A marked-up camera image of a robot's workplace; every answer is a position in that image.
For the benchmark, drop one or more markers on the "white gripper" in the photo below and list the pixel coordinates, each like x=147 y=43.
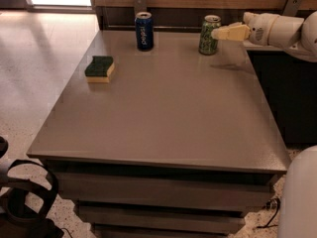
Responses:
x=260 y=28

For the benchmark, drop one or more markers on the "green soda can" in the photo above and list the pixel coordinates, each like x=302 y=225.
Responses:
x=208 y=45

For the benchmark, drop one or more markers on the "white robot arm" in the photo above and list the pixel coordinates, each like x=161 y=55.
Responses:
x=290 y=85

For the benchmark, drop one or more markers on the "blue Pepsi can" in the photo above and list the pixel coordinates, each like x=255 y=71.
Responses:
x=144 y=31

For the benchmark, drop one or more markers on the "green and yellow sponge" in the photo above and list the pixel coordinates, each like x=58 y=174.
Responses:
x=100 y=69

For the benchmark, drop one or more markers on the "grey drawer cabinet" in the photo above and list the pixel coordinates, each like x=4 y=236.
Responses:
x=175 y=145

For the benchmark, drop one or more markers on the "black headphones on stand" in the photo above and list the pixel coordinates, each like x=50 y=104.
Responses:
x=17 y=220

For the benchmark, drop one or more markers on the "right metal wall bracket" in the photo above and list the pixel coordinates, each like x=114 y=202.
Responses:
x=291 y=7

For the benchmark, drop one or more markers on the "metal wall bracket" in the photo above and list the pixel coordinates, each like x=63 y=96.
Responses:
x=140 y=6
x=291 y=7

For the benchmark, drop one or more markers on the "left metal wall bracket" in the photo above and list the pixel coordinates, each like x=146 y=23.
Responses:
x=140 y=6

